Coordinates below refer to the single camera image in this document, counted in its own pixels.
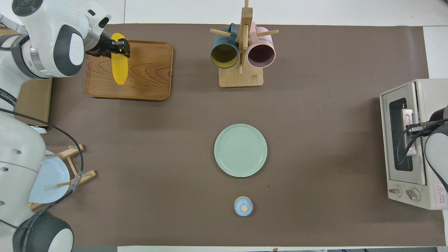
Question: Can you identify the dark blue mug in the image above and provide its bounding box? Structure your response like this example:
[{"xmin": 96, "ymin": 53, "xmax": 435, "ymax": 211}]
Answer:
[{"xmin": 210, "ymin": 23, "xmax": 240, "ymax": 69}]

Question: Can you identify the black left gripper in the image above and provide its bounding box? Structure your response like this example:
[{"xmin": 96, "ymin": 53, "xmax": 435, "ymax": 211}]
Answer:
[{"xmin": 85, "ymin": 31, "xmax": 131, "ymax": 58}]

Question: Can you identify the light blue plate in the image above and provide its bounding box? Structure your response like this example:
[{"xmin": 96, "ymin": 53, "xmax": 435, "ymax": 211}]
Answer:
[{"xmin": 29, "ymin": 150, "xmax": 70, "ymax": 204}]

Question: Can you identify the wooden serving tray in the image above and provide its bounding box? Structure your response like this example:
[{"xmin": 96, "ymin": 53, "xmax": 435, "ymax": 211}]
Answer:
[{"xmin": 85, "ymin": 38, "xmax": 174, "ymax": 102}]

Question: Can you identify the wire basket with wooden shelves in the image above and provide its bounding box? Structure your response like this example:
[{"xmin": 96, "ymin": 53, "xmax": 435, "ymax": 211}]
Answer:
[{"xmin": 0, "ymin": 28, "xmax": 53, "ymax": 128}]

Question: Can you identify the small blue knobbed lid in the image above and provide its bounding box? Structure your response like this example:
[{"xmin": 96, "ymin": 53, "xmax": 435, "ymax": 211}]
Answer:
[{"xmin": 234, "ymin": 196, "xmax": 254, "ymax": 217}]

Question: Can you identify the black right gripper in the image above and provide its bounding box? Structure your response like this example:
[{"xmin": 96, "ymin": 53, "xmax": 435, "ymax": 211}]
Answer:
[{"xmin": 407, "ymin": 121, "xmax": 434, "ymax": 138}]

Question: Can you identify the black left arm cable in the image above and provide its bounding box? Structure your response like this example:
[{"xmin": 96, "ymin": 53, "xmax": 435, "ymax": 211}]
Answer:
[{"xmin": 0, "ymin": 87, "xmax": 85, "ymax": 230}]

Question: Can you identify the yellow corn cob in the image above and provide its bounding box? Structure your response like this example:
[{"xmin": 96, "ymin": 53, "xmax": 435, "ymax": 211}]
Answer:
[{"xmin": 111, "ymin": 33, "xmax": 128, "ymax": 85}]

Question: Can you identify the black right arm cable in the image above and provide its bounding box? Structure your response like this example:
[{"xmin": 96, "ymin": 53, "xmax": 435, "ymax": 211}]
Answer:
[{"xmin": 395, "ymin": 118, "xmax": 448, "ymax": 165}]

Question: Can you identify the pink mug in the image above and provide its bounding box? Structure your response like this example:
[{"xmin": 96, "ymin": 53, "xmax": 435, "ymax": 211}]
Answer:
[{"xmin": 247, "ymin": 22, "xmax": 277, "ymax": 69}]

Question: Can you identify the brown table mat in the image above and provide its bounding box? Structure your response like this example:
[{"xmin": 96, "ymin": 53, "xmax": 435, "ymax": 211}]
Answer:
[{"xmin": 0, "ymin": 23, "xmax": 447, "ymax": 247}]

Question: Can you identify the wooden plate rack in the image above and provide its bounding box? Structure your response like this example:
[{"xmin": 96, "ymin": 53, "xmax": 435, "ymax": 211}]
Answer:
[{"xmin": 30, "ymin": 143, "xmax": 97, "ymax": 210}]

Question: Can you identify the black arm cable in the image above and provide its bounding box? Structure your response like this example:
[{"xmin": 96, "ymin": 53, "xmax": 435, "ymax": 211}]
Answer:
[
  {"xmin": 0, "ymin": 87, "xmax": 85, "ymax": 230},
  {"xmin": 395, "ymin": 118, "xmax": 448, "ymax": 165}
]

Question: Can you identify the white toaster oven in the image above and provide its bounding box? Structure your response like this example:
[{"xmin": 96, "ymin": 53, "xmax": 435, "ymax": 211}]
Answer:
[{"xmin": 380, "ymin": 78, "xmax": 448, "ymax": 210}]

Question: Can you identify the mint green plate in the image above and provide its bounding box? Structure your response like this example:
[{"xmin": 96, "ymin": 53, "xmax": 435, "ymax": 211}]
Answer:
[{"xmin": 214, "ymin": 124, "xmax": 268, "ymax": 178}]

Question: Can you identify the wooden mug rack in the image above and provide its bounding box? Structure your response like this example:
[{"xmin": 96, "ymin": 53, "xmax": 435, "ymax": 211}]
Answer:
[{"xmin": 210, "ymin": 0, "xmax": 279, "ymax": 88}]

